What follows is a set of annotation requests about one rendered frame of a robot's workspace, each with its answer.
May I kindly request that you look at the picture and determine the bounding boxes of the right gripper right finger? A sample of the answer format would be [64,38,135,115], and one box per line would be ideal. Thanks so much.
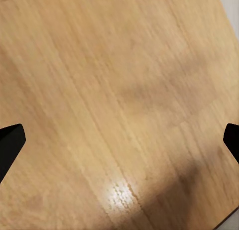
[223,123,239,164]

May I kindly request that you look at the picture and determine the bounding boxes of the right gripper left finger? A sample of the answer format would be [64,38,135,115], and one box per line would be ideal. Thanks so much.
[0,123,26,183]

